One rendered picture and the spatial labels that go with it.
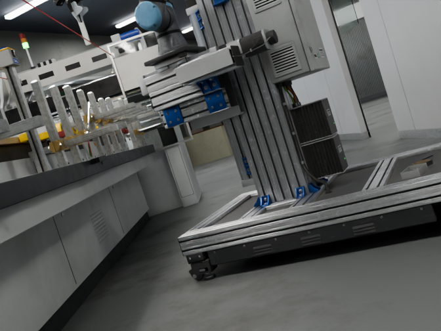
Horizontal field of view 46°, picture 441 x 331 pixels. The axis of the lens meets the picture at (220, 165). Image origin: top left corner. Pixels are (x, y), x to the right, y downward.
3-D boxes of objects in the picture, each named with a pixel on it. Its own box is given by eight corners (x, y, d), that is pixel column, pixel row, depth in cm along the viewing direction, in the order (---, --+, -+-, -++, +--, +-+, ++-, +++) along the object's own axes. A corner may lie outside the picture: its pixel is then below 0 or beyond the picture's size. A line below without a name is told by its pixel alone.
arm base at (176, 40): (195, 48, 248) (189, 28, 247) (181, 48, 234) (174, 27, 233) (169, 59, 254) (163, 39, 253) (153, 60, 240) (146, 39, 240)
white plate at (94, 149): (100, 157, 303) (94, 140, 303) (88, 160, 277) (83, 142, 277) (99, 157, 303) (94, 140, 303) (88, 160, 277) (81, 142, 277)
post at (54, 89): (87, 174, 271) (57, 85, 267) (86, 175, 267) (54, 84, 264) (81, 176, 271) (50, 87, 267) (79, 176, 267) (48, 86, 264)
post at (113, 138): (125, 162, 370) (103, 97, 367) (124, 163, 367) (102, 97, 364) (120, 164, 370) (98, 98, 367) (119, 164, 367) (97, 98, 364)
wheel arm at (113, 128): (119, 131, 248) (117, 123, 247) (118, 131, 244) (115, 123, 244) (33, 159, 249) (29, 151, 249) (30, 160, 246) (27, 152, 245)
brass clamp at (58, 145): (71, 148, 252) (67, 138, 251) (62, 150, 238) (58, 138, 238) (58, 152, 252) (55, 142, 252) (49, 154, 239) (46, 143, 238)
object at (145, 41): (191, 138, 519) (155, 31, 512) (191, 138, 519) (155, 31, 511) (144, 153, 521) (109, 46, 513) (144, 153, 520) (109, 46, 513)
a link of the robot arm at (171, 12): (184, 30, 247) (175, 2, 246) (174, 27, 234) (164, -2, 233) (161, 39, 251) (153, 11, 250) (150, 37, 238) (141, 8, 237)
